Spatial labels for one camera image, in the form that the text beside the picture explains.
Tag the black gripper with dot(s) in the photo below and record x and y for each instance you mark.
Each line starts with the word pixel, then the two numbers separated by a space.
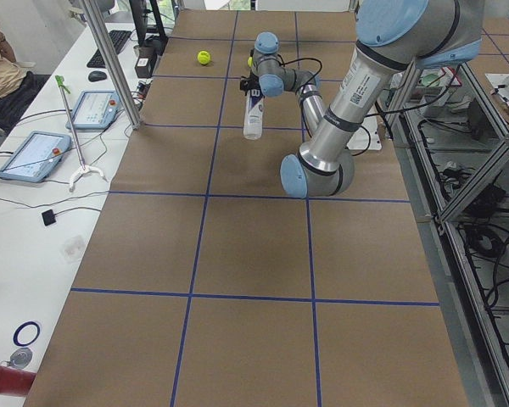
pixel 247 84

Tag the white tennis ball can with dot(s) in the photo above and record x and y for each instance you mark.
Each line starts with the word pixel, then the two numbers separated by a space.
pixel 253 114

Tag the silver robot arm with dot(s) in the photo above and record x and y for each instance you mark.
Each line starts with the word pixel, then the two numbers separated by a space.
pixel 390 35

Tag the yellow Roland Garros tennis ball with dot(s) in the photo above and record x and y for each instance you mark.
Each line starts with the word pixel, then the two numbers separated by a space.
pixel 204 57

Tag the black box white label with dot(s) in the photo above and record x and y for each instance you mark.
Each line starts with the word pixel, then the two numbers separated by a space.
pixel 148 56

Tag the black monitor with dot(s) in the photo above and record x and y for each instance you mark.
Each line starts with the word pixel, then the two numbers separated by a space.
pixel 148 23

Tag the black computer mouse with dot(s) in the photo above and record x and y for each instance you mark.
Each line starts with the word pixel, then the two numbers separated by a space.
pixel 97 75

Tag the far teach pendant tablet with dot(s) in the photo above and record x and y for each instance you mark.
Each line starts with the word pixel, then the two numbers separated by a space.
pixel 95 110

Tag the teach pendant tablet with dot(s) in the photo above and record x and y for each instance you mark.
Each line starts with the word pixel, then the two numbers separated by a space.
pixel 95 110
pixel 36 157

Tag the long reacher grabber stick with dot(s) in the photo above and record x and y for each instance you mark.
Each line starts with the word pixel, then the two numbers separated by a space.
pixel 83 168

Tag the near teach pendant tablet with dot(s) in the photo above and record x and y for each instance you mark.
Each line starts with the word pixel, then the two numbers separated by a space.
pixel 36 157

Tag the seated person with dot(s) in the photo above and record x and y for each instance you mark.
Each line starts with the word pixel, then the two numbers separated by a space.
pixel 18 87

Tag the small black square pad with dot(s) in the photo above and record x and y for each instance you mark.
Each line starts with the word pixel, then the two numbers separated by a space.
pixel 48 217

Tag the silver round lid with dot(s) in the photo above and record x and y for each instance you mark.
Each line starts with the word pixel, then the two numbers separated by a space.
pixel 20 358

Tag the red cylinder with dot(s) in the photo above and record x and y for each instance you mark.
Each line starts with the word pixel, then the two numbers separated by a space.
pixel 15 382

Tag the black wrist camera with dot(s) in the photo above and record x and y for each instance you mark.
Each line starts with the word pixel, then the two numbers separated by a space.
pixel 245 83

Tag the white camera stand pedestal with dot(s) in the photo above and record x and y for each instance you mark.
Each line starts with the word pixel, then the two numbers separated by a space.
pixel 366 137

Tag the aluminium frame post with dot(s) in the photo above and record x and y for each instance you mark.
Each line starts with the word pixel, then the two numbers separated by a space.
pixel 105 46

